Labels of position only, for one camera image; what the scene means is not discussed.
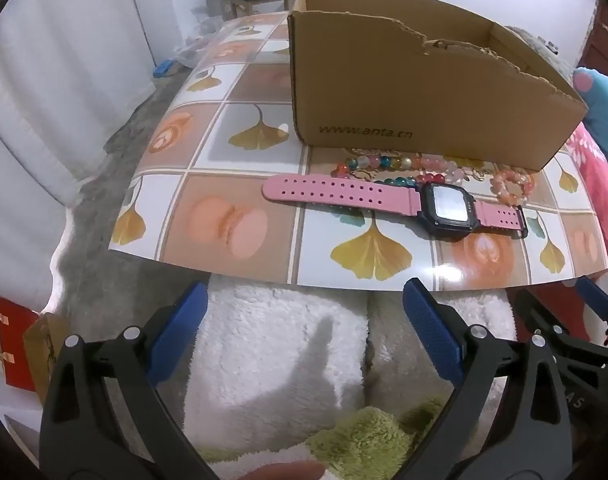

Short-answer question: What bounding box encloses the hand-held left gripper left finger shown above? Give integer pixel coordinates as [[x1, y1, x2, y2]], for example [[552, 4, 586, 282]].
[[39, 281, 220, 480]]

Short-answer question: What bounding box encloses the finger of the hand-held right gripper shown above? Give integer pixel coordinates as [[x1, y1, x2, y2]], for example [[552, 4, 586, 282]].
[[514, 290, 608, 441], [576, 277, 608, 326]]

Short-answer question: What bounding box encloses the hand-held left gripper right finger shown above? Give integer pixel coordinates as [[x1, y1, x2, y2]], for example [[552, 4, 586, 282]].
[[403, 277, 580, 480]]

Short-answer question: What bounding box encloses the orange bead bracelet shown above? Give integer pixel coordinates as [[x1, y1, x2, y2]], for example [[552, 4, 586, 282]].
[[491, 169, 535, 206]]

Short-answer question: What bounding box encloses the pink strap digital watch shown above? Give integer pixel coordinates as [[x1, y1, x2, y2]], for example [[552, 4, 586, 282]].
[[262, 174, 529, 237]]

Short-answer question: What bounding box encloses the multicolour bead bracelet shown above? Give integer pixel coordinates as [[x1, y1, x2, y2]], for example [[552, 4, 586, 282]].
[[331, 152, 465, 186]]

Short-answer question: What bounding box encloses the cardboard box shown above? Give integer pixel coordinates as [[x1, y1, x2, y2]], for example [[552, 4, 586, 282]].
[[287, 0, 589, 172]]

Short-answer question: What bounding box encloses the person's left hand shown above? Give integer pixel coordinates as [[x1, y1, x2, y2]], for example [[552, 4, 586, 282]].
[[232, 461, 327, 480]]

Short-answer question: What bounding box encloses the white fluffy cloth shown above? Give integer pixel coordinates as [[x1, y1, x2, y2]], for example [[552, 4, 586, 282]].
[[181, 275, 525, 461]]

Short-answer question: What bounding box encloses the tile patterned table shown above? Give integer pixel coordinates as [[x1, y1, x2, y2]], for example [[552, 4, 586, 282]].
[[108, 10, 608, 295]]

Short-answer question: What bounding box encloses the pink floral blanket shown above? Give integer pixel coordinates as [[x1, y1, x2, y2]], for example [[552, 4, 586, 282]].
[[514, 125, 608, 351]]

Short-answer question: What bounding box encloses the green fluffy cloth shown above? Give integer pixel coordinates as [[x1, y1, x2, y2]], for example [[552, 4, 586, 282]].
[[199, 400, 455, 480]]

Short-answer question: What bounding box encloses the brown paper bag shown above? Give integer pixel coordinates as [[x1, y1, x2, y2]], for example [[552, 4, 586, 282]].
[[23, 312, 67, 403]]

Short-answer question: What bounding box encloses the red gift bag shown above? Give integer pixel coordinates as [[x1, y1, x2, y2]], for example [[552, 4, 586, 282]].
[[0, 296, 40, 392]]

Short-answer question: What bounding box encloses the grey knitted blanket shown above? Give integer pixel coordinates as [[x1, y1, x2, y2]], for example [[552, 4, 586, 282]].
[[504, 25, 575, 78]]

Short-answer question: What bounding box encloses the clear plastic bags pile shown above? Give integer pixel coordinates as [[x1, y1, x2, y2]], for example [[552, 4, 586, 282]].
[[174, 7, 230, 68]]

